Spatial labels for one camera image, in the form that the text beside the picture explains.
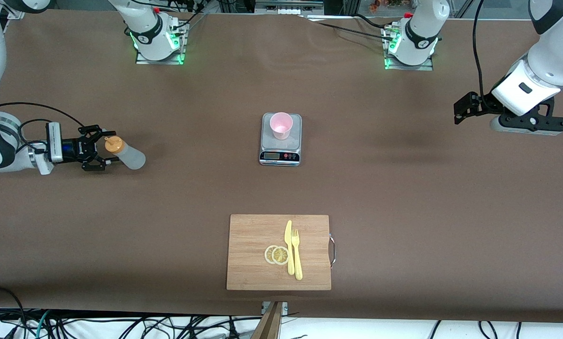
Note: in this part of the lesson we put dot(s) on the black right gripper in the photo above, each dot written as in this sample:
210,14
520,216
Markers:
75,147

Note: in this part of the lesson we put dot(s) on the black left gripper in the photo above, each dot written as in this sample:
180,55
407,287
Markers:
483,107

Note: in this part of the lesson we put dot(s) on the translucent sauce bottle orange cap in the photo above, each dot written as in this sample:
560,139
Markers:
130,157

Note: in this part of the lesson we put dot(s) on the pink plastic cup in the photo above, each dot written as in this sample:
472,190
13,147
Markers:
281,127

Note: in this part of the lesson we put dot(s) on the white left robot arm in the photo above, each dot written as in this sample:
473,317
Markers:
550,61

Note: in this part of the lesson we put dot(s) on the brown paper table cover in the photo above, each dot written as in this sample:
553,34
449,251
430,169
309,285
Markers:
121,235

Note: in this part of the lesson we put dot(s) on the orange toy items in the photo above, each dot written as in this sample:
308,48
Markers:
375,4

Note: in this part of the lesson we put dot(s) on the silver digital kitchen scale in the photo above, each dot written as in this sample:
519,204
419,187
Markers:
272,155

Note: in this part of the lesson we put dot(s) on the bamboo cutting board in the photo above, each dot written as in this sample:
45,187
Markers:
253,254

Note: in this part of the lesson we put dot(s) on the lemon slice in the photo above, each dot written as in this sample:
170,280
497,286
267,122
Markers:
267,254
280,255

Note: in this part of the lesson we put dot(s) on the grey power strip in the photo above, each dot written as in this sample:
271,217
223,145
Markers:
288,10

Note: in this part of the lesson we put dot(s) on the yellow plastic knife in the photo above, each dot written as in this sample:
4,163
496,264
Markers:
290,263

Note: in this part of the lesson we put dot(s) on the yellow plastic fork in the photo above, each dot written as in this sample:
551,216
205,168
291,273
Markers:
298,268

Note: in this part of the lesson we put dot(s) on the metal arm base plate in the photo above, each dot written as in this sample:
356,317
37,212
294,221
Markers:
159,61
408,68

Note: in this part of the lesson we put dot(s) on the aluminium frame corner bracket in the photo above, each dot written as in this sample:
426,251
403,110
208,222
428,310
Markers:
16,15

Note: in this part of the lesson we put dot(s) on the small metal table bracket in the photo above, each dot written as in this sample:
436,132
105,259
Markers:
284,307

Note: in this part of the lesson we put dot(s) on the wooden post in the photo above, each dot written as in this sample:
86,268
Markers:
269,327

